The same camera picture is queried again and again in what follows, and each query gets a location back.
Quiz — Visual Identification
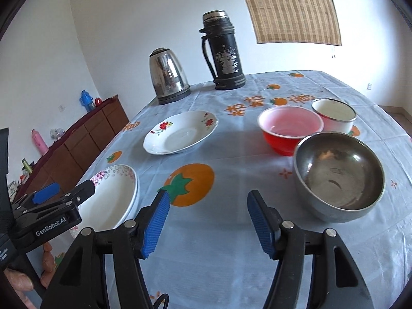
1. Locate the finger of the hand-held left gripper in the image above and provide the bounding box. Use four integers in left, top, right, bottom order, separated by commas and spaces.
13, 182, 62, 213
22, 179, 96, 214

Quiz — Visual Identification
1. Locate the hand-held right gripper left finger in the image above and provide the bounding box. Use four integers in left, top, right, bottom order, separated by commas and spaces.
40, 190, 171, 309

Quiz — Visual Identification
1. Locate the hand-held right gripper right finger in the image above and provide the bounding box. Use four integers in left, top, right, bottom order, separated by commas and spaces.
247, 190, 375, 309

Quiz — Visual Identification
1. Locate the white pink floral plate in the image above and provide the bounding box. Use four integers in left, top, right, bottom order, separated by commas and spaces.
69, 165, 140, 237

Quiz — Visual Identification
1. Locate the red plastic bowl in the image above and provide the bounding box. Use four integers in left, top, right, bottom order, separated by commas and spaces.
257, 106, 324, 157

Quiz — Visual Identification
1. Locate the white enamel bowl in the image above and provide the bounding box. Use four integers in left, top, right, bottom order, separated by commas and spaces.
311, 98, 358, 135

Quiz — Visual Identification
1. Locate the person's left hand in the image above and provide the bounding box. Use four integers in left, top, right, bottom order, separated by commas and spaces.
3, 241, 62, 309

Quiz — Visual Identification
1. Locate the brown wooden sideboard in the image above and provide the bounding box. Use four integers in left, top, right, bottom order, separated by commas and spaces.
6, 95, 130, 200

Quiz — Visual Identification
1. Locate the pink thermos jug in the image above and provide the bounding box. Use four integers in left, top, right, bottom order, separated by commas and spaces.
31, 129, 49, 155

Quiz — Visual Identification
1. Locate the orange fruit print tablecloth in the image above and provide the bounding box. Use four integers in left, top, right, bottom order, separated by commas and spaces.
24, 70, 412, 309

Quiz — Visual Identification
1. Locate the white red flower plate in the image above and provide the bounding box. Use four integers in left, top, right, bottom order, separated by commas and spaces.
143, 110, 219, 155

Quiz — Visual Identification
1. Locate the blue thermos jug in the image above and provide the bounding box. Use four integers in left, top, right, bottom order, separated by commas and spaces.
79, 89, 96, 113

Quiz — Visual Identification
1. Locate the stainless steel bowl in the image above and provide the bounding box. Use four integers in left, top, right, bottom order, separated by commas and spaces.
293, 132, 386, 224

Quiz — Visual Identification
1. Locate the stainless steel electric kettle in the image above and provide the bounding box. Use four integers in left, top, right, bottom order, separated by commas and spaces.
148, 48, 192, 105

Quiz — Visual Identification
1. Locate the worn black thermos flask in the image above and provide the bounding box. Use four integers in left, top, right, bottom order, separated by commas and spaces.
199, 10, 246, 90

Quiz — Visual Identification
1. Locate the bamboo window blind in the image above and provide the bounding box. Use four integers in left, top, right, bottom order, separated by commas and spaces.
236, 0, 342, 46

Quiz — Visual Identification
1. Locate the black cable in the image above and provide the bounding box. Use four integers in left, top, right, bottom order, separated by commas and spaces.
153, 293, 169, 309

